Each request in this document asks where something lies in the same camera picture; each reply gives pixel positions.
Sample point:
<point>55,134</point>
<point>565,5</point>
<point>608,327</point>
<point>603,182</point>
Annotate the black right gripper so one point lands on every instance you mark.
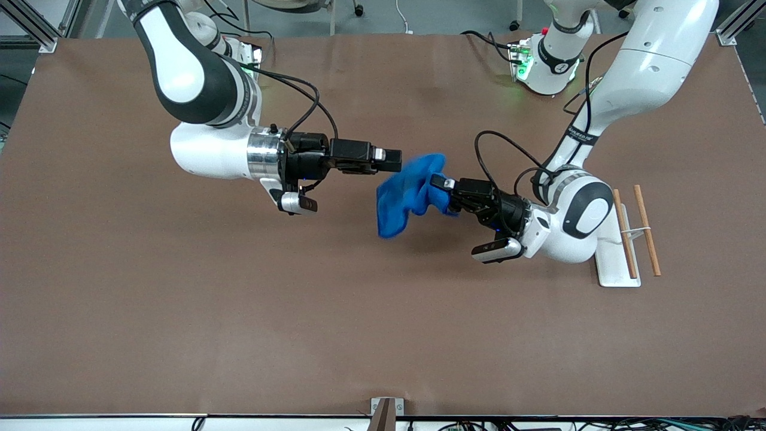
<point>304,163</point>

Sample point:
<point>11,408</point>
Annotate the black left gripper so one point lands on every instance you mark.
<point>507,211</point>

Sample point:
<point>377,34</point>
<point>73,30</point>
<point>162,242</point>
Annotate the blue towel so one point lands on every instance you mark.
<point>401,197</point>

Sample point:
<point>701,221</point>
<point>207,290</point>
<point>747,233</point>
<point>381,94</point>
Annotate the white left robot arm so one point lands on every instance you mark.
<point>646,72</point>

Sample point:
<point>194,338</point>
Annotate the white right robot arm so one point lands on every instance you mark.
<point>203,149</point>

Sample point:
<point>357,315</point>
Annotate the white towel rack base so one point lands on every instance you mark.
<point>616,272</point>

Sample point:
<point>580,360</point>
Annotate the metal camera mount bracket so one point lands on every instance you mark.
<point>386,413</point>

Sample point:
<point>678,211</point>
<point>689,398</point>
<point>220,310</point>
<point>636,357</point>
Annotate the aluminium frame profile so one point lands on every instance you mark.
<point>739,24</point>
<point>36,30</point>

